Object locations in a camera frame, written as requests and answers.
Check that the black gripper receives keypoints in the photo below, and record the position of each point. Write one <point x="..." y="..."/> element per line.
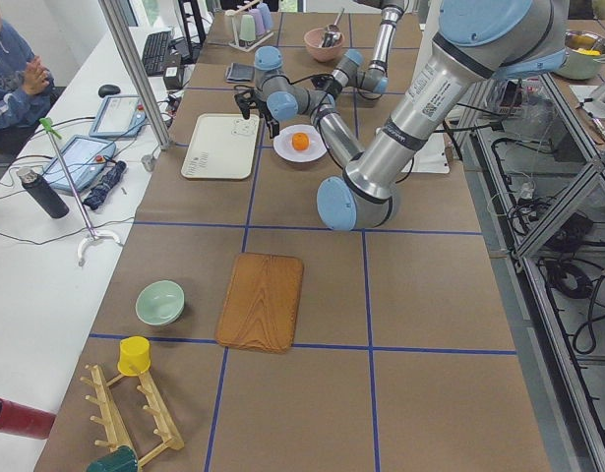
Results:
<point x="334" y="87"/>
<point x="272" y="124"/>

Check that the white round plate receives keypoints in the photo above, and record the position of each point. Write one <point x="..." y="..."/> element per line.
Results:
<point x="283" y="148"/>

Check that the orange fruit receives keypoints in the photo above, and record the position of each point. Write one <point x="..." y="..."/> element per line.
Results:
<point x="300" y="141"/>

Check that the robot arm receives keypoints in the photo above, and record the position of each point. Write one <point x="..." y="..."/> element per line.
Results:
<point x="349" y="72"/>
<point x="474" y="42"/>

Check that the cream bear tray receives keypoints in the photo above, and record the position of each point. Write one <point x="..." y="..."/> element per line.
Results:
<point x="222" y="147"/>

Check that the pink bowl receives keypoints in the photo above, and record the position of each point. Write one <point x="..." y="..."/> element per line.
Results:
<point x="314" y="40"/>

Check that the grey folded cloth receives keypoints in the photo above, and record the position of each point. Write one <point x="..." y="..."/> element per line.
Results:
<point x="237" y="73"/>

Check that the purple cup on rack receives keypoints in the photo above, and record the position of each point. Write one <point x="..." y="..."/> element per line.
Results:
<point x="262" y="16"/>

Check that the white cup rack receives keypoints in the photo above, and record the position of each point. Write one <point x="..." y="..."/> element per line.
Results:
<point x="234" y="16"/>

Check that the green cup on rack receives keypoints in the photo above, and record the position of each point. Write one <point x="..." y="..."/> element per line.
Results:
<point x="247" y="33"/>

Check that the black keyboard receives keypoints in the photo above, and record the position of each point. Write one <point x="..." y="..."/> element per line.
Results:
<point x="155" y="52"/>

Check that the teach pendant tablet far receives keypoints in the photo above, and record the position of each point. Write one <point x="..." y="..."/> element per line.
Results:
<point x="119" y="116"/>

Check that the teach pendant tablet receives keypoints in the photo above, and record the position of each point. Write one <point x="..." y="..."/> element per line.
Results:
<point x="85" y="157"/>
<point x="119" y="116"/>

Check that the black computer mouse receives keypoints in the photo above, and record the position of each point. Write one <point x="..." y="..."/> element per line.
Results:
<point x="107" y="90"/>

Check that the wooden cutting board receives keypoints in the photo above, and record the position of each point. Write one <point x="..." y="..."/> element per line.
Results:
<point x="261" y="303"/>

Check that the folded dark blue umbrella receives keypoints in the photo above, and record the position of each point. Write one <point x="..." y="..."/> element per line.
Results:
<point x="99" y="193"/>

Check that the teach pendant tablet near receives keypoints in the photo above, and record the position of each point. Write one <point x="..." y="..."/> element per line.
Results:
<point x="85" y="157"/>

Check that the green bowl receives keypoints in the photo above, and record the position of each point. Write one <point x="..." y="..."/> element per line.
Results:
<point x="160" y="303"/>

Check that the white stand with green clip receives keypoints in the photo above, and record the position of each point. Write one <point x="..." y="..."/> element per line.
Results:
<point x="94" y="235"/>

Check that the black water bottle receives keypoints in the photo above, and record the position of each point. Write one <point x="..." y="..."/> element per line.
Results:
<point x="42" y="193"/>

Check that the person in blue jacket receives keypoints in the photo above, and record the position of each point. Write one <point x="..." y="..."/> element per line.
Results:
<point x="26" y="89"/>

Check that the steel pot with yellow items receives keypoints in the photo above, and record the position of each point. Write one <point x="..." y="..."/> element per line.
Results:
<point x="585" y="55"/>

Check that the yellow cup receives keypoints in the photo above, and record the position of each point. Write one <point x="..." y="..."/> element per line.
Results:
<point x="134" y="356"/>

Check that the wooden mug rack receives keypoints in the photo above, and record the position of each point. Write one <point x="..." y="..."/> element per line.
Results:
<point x="130" y="412"/>

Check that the dark green cup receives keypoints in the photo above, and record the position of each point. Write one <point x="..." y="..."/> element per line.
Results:
<point x="122" y="459"/>

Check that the red cylinder bottle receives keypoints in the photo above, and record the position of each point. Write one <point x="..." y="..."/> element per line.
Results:
<point x="24" y="421"/>

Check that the aluminium frame post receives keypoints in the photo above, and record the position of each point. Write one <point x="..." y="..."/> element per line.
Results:
<point x="133" y="64"/>

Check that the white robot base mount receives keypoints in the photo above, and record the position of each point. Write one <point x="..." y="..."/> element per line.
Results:
<point x="431" y="159"/>

